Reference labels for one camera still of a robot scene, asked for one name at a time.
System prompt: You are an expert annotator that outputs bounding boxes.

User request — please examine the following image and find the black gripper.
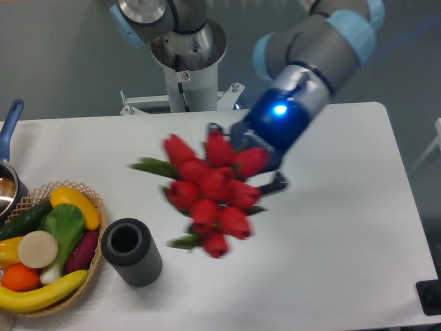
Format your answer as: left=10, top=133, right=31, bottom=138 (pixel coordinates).
left=207, top=88, right=311, bottom=197

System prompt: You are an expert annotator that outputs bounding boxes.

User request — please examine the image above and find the red tulip bouquet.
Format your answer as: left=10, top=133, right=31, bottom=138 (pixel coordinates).
left=130, top=129, right=269, bottom=259

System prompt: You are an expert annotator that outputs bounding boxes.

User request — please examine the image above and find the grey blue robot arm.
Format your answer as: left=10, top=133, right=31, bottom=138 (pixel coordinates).
left=110, top=1, right=385, bottom=195

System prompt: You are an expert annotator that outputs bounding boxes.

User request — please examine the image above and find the dark grey ribbed vase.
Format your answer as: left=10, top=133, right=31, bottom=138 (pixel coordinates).
left=101, top=218, right=163, bottom=287

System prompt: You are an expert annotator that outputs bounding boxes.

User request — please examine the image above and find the yellow squash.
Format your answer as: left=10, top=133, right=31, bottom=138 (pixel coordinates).
left=50, top=186, right=101, bottom=231

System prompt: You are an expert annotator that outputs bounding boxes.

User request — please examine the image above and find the green bok choy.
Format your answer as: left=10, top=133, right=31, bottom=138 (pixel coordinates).
left=38, top=203, right=85, bottom=285

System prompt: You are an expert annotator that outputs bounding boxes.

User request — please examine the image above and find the purple sweet potato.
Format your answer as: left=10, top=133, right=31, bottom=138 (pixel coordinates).
left=65, top=231, right=99, bottom=274

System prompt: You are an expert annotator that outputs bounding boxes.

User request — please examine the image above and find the woven wicker basket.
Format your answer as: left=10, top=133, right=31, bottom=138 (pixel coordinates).
left=1, top=181, right=107, bottom=317

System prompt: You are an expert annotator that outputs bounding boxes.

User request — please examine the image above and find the green cucumber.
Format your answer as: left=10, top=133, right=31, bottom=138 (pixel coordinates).
left=1, top=201, right=52, bottom=241

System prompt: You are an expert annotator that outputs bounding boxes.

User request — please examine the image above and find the black device at table edge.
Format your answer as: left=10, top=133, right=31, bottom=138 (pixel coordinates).
left=416, top=279, right=440, bottom=316

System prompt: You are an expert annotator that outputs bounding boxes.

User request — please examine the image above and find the beige round disc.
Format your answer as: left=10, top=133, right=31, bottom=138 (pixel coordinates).
left=18, top=230, right=58, bottom=269

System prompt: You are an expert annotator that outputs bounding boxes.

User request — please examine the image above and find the yellow bell pepper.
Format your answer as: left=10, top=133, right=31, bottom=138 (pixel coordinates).
left=0, top=236, right=23, bottom=270

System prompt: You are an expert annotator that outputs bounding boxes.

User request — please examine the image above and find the orange fruit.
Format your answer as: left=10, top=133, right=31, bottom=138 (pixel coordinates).
left=1, top=264, right=40, bottom=292

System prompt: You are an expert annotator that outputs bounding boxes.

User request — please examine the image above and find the yellow banana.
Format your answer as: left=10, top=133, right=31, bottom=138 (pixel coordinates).
left=1, top=270, right=88, bottom=313

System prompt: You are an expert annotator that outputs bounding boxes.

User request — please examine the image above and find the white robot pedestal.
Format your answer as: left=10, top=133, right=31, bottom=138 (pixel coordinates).
left=120, top=19, right=245, bottom=115

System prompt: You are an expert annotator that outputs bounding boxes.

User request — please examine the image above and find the black cable on pedestal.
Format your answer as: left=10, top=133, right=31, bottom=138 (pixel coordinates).
left=174, top=54, right=192, bottom=113

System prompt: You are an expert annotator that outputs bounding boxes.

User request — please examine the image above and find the white frame at right edge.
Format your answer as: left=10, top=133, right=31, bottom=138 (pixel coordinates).
left=409, top=118, right=440, bottom=177

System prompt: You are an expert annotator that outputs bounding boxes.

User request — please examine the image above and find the blue handled saucepan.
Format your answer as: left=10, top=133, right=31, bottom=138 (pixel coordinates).
left=1, top=99, right=28, bottom=227

